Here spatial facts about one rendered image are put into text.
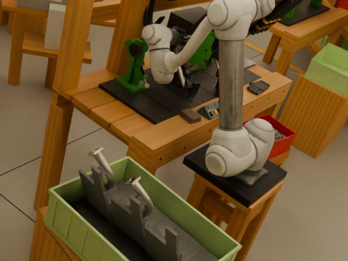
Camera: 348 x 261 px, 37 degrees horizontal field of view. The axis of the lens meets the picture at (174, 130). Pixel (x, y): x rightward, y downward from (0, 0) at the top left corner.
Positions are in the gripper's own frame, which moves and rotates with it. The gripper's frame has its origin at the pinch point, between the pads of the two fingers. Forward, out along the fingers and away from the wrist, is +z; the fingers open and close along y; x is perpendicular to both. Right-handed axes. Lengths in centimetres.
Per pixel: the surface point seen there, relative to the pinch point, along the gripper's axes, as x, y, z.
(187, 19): 3.3, 14.3, 10.8
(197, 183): -2, -75, -35
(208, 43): -8.4, -4.1, 4.4
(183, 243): -28, -91, -100
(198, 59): 0.1, -10.4, 4.4
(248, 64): -19.3, -18.7, 25.2
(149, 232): -20, -84, -106
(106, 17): 30.0, 20.6, -27.8
